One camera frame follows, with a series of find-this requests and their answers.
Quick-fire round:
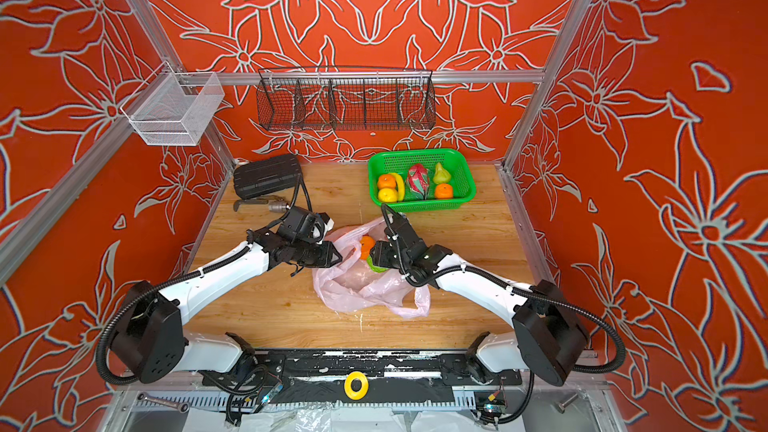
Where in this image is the green fruit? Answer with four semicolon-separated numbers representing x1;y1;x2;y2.
366;256;389;273
432;163;452;185

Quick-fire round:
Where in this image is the pink plastic bag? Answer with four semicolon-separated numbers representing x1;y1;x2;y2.
312;218;431;319

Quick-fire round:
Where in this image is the orange mandarin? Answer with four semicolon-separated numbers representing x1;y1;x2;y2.
434;183;454;200
360;235;376;261
377;173;397;190

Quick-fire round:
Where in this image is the pink dragon fruit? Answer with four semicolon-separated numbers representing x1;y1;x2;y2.
407;163;430;200

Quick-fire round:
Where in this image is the yellow mandarin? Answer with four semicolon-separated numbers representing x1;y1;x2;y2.
377;187;399;203

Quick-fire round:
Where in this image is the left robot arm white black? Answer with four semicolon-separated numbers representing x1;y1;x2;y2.
94;207;342;386

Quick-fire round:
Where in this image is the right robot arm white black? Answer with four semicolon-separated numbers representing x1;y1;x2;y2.
371;205;627;386

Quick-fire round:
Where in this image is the yellow banana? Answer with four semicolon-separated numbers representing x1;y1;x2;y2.
391;172;406;202

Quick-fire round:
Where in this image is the black plastic case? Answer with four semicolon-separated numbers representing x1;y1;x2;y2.
233;154;302;200

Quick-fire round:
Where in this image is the green plastic basket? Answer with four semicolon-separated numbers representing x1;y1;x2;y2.
368;148;476;212

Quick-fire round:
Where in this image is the yellow tape roll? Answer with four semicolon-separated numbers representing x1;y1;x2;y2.
344;371;369;401

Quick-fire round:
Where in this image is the metal wrench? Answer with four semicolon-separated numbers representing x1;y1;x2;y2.
137;392;190;414

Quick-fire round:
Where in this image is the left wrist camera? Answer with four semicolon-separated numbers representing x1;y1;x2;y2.
309;213;334;243

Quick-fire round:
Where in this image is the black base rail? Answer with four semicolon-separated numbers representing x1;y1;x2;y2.
202;349;523;412

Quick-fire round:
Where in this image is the black wire wall basket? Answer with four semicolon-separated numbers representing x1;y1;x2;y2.
256;67;437;132

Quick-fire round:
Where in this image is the clear plastic wall bin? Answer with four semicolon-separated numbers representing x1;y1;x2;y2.
120;62;225;146

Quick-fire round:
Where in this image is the metal bolt on frame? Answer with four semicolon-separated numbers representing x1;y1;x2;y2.
555;393;580;414

